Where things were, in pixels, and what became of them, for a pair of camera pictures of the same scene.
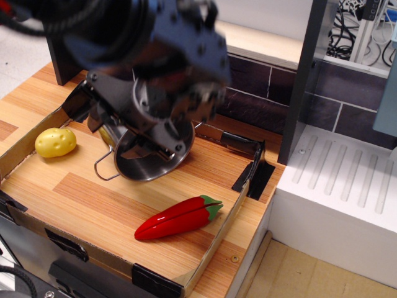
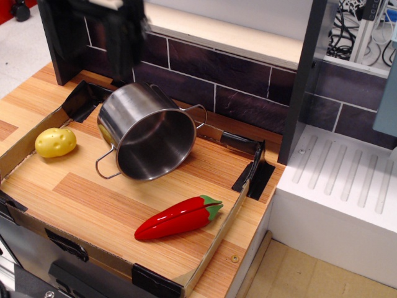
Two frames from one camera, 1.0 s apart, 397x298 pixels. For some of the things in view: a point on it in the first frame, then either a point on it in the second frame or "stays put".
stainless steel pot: x=144 y=154 stays put
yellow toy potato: x=55 y=142 stays put
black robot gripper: x=183 y=77 -> x=65 y=23
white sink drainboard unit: x=336 y=200 stays put
